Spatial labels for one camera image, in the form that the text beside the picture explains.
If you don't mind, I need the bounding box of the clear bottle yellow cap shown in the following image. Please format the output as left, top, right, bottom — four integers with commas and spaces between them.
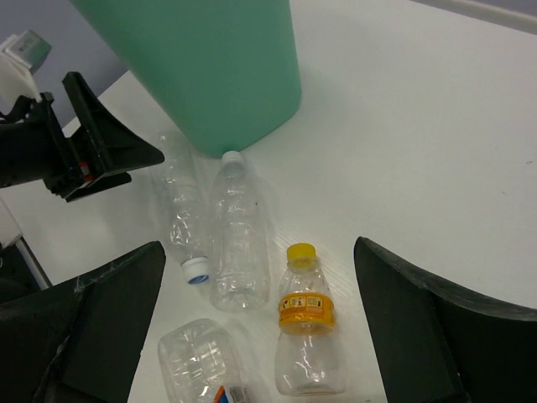
274, 243, 346, 396

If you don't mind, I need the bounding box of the clear bottle white blue label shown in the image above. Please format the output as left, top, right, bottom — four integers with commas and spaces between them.
158, 318, 254, 402

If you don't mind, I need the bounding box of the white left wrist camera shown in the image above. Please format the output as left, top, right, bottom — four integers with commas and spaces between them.
1, 29, 52, 107

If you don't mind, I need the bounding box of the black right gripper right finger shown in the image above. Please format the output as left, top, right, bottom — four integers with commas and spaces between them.
354, 237, 536, 402

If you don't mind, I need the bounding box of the long clear bottle white cap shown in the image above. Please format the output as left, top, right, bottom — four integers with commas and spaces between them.
210, 151, 271, 312

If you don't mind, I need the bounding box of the crushed clear bottle white cap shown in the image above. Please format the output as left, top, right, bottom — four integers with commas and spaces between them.
149, 131, 210, 285

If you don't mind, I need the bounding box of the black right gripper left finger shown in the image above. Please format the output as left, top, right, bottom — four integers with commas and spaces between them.
1, 241, 166, 402

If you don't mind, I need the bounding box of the green plastic bin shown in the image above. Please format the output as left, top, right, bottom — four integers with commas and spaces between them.
75, 0, 301, 157

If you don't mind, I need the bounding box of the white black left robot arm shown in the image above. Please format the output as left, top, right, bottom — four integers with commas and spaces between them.
1, 71, 164, 202

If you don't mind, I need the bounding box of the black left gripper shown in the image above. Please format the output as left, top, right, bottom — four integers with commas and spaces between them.
35, 71, 164, 202

